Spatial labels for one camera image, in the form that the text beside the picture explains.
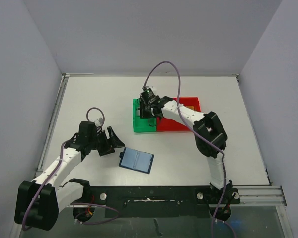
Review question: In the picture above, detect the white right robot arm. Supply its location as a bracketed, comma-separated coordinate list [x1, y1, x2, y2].
[140, 95, 229, 203]

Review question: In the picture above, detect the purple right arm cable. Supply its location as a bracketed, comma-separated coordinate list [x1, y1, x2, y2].
[142, 61, 238, 238]

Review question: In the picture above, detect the blue leather card holder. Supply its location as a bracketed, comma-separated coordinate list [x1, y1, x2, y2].
[119, 147, 154, 174]

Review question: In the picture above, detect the aluminium table edge rail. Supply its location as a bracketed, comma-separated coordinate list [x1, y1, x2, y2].
[8, 73, 95, 238]

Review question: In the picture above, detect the right red plastic bin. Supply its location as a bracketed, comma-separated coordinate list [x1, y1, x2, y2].
[179, 97, 201, 112]

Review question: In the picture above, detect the middle red plastic bin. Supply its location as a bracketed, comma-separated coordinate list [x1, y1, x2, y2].
[156, 118, 189, 132]

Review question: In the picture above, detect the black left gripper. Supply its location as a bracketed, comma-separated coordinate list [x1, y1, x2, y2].
[88, 127, 124, 156]

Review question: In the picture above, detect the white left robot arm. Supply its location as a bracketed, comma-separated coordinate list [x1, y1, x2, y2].
[14, 121, 125, 231]

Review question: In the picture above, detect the red plastic bin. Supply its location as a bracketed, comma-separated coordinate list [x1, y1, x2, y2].
[156, 118, 189, 132]
[179, 97, 201, 112]

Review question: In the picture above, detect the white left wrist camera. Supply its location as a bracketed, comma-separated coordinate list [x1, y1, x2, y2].
[94, 118, 104, 127]

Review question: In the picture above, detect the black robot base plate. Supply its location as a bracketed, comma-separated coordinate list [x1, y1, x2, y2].
[76, 185, 240, 218]

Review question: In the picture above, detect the green plastic bin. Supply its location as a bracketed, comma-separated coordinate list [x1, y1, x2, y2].
[133, 99, 156, 133]

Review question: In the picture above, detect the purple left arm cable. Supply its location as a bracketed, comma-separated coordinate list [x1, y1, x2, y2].
[21, 107, 121, 231]

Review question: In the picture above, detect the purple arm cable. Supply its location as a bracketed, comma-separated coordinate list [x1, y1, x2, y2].
[21, 107, 121, 231]
[142, 61, 238, 238]

